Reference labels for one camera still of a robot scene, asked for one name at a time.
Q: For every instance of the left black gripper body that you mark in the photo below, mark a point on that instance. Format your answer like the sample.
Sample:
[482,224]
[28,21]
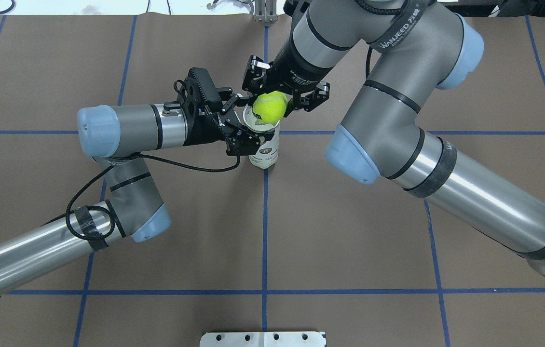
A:
[201,129]

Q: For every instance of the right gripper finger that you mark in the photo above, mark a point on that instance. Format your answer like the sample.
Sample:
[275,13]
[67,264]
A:
[255,81]
[320,94]

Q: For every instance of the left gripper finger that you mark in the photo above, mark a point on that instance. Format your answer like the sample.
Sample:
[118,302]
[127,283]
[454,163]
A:
[229,100]
[241,141]

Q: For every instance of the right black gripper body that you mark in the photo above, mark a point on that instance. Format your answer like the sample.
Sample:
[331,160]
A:
[296,72]

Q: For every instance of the clear tennis ball can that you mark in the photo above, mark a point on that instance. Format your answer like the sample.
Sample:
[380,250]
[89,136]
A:
[268,151]

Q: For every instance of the tennis ball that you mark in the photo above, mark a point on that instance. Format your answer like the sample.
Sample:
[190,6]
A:
[270,107]

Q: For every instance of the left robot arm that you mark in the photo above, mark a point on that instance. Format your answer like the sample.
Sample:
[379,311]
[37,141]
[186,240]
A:
[123,200]

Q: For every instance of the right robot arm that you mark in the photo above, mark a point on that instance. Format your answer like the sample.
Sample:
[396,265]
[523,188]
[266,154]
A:
[422,47]

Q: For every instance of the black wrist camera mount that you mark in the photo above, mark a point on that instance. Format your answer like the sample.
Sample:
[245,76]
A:
[198,93]

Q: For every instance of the aluminium frame post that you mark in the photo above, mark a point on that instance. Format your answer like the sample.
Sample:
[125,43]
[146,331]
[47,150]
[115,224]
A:
[264,11]

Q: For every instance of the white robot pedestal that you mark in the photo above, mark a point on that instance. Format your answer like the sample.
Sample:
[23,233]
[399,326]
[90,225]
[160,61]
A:
[264,339]

